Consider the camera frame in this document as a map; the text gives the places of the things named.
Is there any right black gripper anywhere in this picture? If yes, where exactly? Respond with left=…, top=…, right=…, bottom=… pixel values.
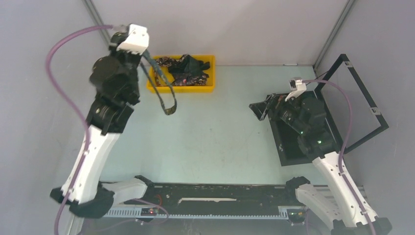
left=249, top=91, right=307, bottom=135

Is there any navy gold floral tie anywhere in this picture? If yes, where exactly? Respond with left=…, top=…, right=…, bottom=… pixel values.
left=140, top=50, right=178, bottom=116

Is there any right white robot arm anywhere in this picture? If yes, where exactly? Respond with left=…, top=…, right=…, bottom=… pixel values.
left=249, top=94, right=392, bottom=235

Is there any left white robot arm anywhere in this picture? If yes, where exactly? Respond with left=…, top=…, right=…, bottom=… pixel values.
left=50, top=32, right=155, bottom=219

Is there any black pink floral tie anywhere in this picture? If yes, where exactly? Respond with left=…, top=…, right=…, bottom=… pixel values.
left=156, top=56, right=209, bottom=86

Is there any dark green tie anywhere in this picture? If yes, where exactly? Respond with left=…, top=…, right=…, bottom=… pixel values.
left=167, top=54, right=210, bottom=76

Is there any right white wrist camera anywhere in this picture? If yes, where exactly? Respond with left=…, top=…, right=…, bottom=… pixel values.
left=285, top=77, right=307, bottom=101

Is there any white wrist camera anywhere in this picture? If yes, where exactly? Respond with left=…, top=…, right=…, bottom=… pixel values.
left=285, top=77, right=307, bottom=101
left=116, top=23, right=149, bottom=55

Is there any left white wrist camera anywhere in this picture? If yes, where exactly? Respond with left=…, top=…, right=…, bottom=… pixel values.
left=116, top=23, right=149, bottom=55

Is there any black box lid frame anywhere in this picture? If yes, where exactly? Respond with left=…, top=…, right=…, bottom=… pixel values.
left=314, top=54, right=389, bottom=154

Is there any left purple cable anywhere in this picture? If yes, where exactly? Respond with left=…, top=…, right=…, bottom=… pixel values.
left=45, top=24, right=114, bottom=235

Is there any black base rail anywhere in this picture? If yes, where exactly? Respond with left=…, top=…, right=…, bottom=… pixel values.
left=142, top=183, right=305, bottom=217

